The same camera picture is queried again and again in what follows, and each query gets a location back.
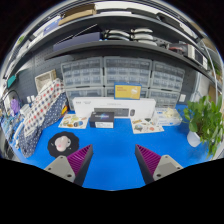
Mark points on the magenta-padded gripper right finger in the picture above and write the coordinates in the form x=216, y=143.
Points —
x=158, y=165

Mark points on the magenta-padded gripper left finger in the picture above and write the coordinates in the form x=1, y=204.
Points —
x=68, y=165

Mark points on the pink computer mouse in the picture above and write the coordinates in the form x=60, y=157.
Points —
x=61, y=144

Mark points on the black flower-shaped mouse pad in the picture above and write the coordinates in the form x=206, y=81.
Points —
x=75, y=146

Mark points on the animal sticker sheet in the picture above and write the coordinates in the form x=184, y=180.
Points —
x=146, y=126

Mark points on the white plant pot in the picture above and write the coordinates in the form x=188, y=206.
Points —
x=192, y=140

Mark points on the food sticker sheet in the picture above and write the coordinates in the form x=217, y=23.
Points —
x=71, y=121

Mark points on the navy polka dot cloth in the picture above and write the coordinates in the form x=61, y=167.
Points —
x=50, y=116

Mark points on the cream disposable gloves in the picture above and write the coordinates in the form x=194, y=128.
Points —
x=169, y=112

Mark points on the small black box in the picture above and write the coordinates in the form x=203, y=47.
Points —
x=101, y=120

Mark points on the white keyboard packaging box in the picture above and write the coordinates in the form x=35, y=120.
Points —
x=83, y=103

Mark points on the green leafy plant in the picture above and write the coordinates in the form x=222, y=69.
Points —
x=203, y=120

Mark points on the red blue checked cloth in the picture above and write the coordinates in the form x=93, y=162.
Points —
x=41, y=103

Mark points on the yellow and blue box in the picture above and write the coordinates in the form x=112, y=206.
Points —
x=128, y=91

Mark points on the woven wicker basket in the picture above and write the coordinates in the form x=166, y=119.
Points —
x=45, y=80

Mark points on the grey wall shelf unit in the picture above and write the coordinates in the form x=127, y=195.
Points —
x=100, y=46

